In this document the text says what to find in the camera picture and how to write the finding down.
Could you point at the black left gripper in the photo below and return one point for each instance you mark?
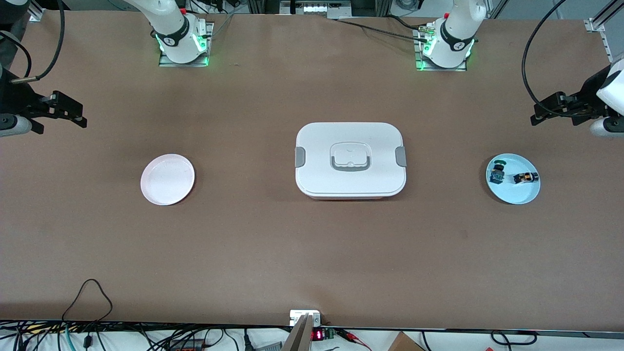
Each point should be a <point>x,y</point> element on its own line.
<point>586,100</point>

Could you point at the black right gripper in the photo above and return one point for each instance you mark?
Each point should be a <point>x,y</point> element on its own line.
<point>13,100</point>

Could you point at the orange black push-button switch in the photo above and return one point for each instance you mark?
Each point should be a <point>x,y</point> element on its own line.
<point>524,178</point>

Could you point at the brown cardboard box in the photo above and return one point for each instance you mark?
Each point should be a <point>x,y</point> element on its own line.
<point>404,343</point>

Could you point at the small white socket box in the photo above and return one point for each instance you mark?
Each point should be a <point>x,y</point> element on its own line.
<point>297,314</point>

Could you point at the light blue round plate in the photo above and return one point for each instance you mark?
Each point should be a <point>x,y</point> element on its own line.
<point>516,192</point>

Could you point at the pink round plate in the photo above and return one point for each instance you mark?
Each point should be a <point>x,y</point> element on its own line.
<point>167,180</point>

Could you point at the silver device with lights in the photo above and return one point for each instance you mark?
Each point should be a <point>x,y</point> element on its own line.
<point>317,9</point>

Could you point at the black power plug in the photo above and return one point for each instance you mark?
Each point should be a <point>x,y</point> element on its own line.
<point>248,340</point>

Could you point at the red test lead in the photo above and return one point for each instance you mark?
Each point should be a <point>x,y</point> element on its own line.
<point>353,336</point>

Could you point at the aluminium profile bar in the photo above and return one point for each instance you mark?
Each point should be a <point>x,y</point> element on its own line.
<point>300,339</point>

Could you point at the red digit display module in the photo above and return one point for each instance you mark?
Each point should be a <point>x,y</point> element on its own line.
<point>318,335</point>

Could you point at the green blue push-button switch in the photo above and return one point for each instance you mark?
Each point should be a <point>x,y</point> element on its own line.
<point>497,173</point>

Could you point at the aluminium table edge rail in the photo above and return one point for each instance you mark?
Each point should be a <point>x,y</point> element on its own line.
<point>36,14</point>
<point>595,24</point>

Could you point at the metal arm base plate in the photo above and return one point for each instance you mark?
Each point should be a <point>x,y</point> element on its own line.
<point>168,64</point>
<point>418,58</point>

